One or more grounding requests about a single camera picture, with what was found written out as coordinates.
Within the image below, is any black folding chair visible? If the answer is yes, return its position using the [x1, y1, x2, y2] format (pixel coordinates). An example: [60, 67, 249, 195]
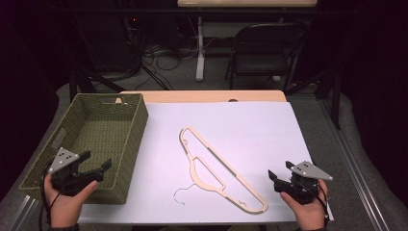
[224, 21, 310, 92]

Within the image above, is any aluminium rail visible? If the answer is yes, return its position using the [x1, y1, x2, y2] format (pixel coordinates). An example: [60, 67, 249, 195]
[319, 98, 391, 231]
[9, 194, 40, 231]

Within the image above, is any white sheet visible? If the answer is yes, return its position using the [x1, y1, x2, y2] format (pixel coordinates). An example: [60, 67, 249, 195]
[78, 101, 335, 225]

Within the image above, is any wooden table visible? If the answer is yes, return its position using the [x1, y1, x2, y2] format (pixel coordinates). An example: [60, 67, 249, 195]
[119, 90, 288, 104]

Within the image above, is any person's right hand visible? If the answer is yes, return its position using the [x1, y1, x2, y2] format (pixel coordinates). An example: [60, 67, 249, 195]
[280, 178, 329, 231]

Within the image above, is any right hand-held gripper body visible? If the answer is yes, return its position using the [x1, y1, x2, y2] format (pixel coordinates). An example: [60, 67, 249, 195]
[273, 161, 334, 206]

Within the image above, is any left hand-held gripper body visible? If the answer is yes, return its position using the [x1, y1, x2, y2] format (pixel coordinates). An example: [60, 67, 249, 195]
[47, 147, 105, 197]

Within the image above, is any green woven basket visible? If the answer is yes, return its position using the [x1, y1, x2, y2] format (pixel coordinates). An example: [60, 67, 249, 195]
[18, 92, 149, 206]

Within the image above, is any black stand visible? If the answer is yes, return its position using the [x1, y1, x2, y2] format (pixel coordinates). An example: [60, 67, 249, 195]
[67, 18, 127, 101]
[284, 67, 343, 131]

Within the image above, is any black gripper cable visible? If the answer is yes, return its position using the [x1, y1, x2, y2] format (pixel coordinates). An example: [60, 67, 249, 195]
[297, 181, 331, 228]
[38, 165, 63, 231]

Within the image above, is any cream plastic clothes hanger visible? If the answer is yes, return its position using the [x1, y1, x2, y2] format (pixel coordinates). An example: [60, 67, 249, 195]
[173, 125, 269, 215]

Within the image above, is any person's left hand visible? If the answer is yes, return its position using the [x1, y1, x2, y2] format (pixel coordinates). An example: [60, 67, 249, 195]
[43, 172, 100, 229]

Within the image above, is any tangle of floor cables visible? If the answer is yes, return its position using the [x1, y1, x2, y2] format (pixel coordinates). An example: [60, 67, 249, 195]
[123, 15, 216, 91]

